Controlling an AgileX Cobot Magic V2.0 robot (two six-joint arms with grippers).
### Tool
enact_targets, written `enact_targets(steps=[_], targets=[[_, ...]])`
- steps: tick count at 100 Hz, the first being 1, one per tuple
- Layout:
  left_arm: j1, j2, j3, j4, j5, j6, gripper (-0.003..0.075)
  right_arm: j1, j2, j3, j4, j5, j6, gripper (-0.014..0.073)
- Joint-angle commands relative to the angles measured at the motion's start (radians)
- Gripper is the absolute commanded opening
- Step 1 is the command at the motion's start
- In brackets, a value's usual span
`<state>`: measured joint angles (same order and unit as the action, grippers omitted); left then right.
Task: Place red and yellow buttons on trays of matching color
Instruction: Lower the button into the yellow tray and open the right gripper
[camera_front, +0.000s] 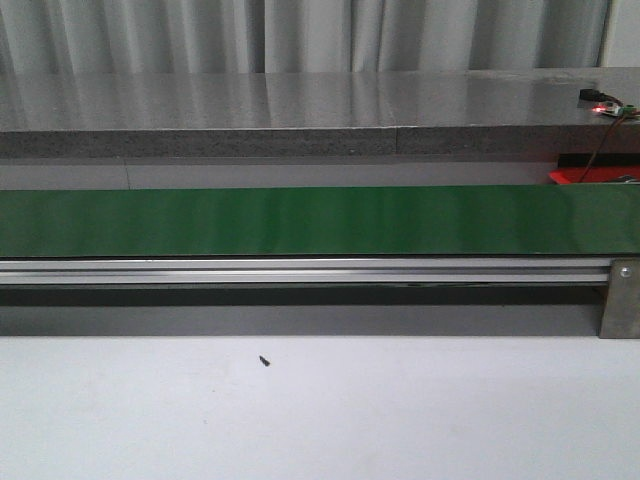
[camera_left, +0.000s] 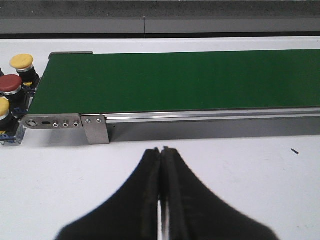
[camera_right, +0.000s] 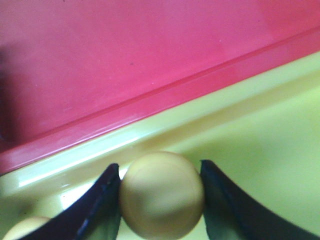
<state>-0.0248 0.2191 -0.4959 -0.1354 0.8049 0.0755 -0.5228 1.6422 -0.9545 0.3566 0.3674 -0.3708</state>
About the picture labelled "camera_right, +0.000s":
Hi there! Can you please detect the yellow button in tray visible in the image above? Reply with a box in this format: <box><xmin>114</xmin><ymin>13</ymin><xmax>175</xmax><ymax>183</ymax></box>
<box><xmin>3</xmin><ymin>216</ymin><xmax>51</xmax><ymax>240</ymax></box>

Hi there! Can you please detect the red plastic tray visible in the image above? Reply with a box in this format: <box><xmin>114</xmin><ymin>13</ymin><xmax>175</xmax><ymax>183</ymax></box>
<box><xmin>0</xmin><ymin>0</ymin><xmax>320</xmax><ymax>174</ymax></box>

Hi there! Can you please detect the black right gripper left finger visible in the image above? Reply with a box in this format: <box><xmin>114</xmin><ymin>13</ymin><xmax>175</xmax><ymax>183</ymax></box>
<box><xmin>20</xmin><ymin>163</ymin><xmax>121</xmax><ymax>240</ymax></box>

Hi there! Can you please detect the yellow plastic tray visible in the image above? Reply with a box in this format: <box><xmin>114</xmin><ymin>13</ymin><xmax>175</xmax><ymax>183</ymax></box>
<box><xmin>0</xmin><ymin>53</ymin><xmax>320</xmax><ymax>237</ymax></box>

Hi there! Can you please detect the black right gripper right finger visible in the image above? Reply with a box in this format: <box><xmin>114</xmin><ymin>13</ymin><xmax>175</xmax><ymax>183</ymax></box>
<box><xmin>200</xmin><ymin>159</ymin><xmax>320</xmax><ymax>240</ymax></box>

